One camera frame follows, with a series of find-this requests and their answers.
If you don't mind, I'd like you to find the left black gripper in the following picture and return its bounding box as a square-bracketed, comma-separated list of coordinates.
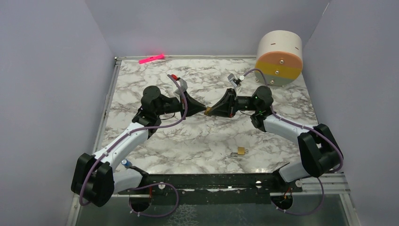
[156, 91, 207, 121]

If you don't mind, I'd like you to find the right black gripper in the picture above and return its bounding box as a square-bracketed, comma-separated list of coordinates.
[207, 88, 258, 118]

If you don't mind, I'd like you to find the brass padlock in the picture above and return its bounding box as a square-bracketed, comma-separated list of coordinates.
[230, 147, 248, 157]
[204, 107, 212, 116]

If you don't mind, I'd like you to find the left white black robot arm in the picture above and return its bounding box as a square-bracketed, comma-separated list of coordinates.
[71, 86, 206, 207]

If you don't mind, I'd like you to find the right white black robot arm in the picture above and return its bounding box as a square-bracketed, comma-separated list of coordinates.
[205, 86, 343, 192]

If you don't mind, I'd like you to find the pink marker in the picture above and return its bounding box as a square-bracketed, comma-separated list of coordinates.
[138, 54, 165, 64]

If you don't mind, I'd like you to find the cream cylinder with coloured face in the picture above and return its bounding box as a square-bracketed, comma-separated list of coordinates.
[255, 30, 303, 86]

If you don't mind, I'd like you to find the blue capacitor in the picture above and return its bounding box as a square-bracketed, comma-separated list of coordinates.
[121, 159, 132, 169]

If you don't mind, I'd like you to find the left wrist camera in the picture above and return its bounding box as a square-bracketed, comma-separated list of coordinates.
[171, 74, 188, 98]

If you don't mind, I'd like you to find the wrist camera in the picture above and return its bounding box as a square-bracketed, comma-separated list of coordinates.
[227, 73, 245, 93]
[171, 74, 188, 98]

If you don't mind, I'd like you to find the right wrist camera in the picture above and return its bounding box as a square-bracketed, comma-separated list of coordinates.
[227, 73, 245, 93]

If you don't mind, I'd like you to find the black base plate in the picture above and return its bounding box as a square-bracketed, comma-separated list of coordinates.
[119, 173, 302, 205]

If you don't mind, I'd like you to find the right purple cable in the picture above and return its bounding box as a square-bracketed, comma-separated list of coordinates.
[243, 68, 344, 217]

